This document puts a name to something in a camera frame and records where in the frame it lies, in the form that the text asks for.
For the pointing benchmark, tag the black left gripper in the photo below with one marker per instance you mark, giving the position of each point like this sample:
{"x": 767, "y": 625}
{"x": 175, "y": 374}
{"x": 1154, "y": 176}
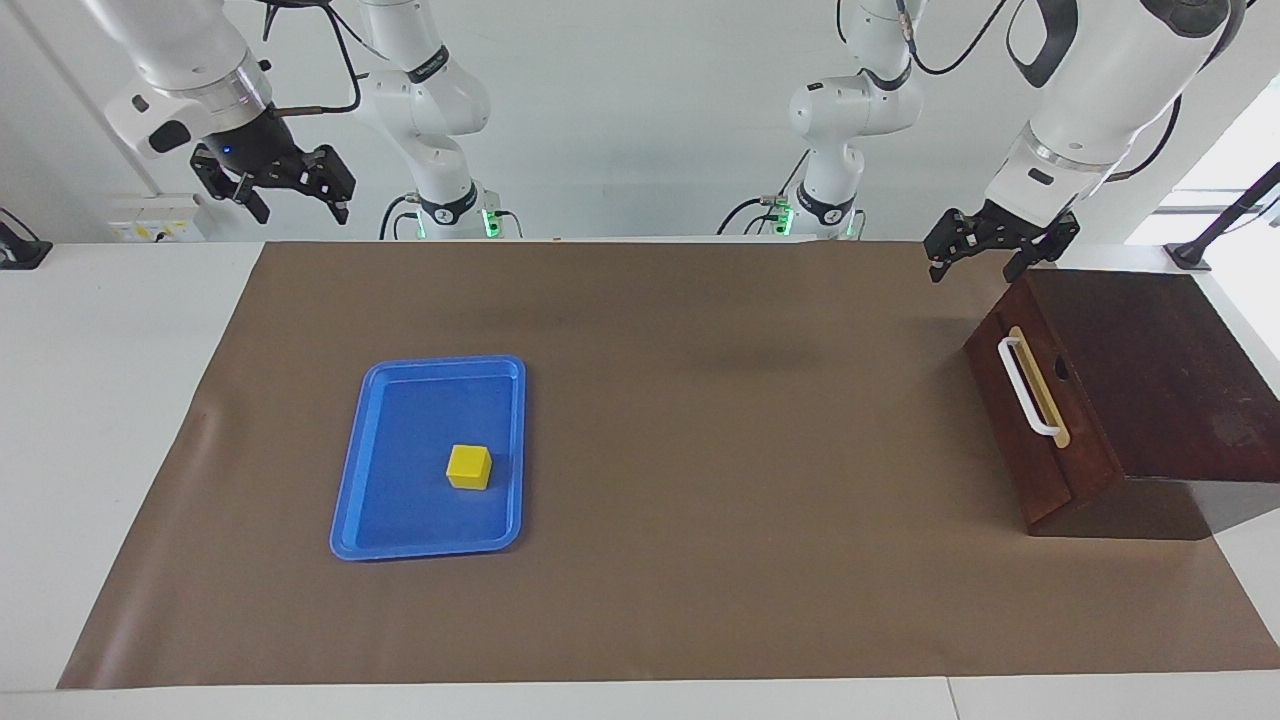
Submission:
{"x": 1010, "y": 228}

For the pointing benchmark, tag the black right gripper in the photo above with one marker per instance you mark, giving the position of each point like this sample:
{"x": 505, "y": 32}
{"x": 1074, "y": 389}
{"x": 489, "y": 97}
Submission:
{"x": 255, "y": 150}

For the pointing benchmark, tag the wooden drawer with dark panel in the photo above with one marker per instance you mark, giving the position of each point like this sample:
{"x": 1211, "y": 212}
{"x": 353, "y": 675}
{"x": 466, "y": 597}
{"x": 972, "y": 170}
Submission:
{"x": 1050, "y": 480}

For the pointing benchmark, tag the yellow cube block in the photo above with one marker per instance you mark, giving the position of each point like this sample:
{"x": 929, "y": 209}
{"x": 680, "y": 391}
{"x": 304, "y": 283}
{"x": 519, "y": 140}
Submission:
{"x": 468, "y": 468}

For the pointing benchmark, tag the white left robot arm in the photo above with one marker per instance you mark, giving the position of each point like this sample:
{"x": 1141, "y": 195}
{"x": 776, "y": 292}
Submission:
{"x": 1100, "y": 80}

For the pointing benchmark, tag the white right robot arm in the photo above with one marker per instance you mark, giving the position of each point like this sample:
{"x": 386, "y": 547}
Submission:
{"x": 190, "y": 50}

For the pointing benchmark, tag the black angled stand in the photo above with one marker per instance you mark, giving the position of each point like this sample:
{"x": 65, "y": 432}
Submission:
{"x": 1190, "y": 255}

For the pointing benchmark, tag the dark brown wooden cabinet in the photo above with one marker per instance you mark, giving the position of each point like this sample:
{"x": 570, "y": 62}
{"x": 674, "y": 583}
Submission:
{"x": 1150, "y": 380}

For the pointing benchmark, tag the blue plastic tray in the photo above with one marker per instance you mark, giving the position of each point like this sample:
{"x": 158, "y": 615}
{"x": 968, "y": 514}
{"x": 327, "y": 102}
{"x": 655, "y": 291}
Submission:
{"x": 400, "y": 500}

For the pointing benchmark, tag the brown table mat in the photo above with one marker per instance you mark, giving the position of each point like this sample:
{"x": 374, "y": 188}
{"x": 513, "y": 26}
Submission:
{"x": 700, "y": 500}

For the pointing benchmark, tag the white wall socket box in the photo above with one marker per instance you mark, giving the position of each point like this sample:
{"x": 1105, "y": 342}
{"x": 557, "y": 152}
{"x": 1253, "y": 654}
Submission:
{"x": 155, "y": 220}

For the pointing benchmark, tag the small black clamp mount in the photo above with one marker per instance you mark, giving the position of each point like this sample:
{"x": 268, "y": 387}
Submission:
{"x": 20, "y": 250}

